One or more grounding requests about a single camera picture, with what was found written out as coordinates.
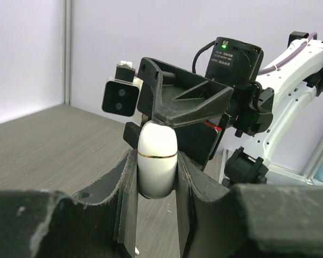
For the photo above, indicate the white earbud charging case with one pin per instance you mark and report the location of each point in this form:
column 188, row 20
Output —
column 157, row 160

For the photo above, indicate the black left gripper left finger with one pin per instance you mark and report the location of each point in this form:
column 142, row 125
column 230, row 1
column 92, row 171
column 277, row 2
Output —
column 97, row 221

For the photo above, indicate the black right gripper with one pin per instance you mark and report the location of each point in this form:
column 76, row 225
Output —
column 239, row 107

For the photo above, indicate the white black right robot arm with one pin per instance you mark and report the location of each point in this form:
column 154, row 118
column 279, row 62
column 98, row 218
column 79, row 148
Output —
column 261, row 103

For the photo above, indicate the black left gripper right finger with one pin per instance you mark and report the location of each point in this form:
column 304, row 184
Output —
column 248, row 220

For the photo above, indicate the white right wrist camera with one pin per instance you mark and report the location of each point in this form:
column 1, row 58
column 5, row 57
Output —
column 122, row 91

